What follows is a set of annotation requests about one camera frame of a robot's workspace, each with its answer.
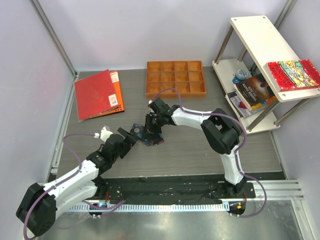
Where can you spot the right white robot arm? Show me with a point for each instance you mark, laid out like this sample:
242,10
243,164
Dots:
220,130

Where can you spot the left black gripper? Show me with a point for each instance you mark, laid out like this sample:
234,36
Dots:
128,141

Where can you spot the right aluminium frame post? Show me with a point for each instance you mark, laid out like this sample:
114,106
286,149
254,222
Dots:
284,13

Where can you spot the red folder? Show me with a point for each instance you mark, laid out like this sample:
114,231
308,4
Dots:
95,95

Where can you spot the dark brown book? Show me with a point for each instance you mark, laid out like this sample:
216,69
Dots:
256,84

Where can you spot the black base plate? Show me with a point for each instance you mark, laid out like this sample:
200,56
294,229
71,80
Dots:
170,190

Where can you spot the blue lidded jar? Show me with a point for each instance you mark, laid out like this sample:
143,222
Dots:
241,75

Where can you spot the aluminium frame post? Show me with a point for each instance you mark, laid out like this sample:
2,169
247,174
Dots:
53,36
284,13

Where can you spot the white two-tier shelf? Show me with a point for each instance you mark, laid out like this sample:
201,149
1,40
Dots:
264,44

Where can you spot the bottom stacked books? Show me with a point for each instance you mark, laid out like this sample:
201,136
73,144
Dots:
240,106

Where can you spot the orange notebook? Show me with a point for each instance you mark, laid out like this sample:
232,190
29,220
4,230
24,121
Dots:
118,92

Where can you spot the aluminium rail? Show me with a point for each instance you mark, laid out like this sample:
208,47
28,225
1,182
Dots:
270,190

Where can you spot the left aluminium frame post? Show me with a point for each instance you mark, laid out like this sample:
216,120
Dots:
53,36

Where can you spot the floral navy necktie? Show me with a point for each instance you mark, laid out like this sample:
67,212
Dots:
145,137

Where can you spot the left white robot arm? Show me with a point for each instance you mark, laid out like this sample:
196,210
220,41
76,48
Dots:
43,204

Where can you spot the red colourful book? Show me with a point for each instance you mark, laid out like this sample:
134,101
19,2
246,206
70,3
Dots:
293,75

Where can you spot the slotted white cable duct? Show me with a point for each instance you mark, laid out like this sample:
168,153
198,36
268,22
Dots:
130,208

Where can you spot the orange wooden compartment tray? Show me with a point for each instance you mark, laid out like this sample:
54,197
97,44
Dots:
170,78

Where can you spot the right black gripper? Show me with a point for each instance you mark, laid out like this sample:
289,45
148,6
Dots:
148,119

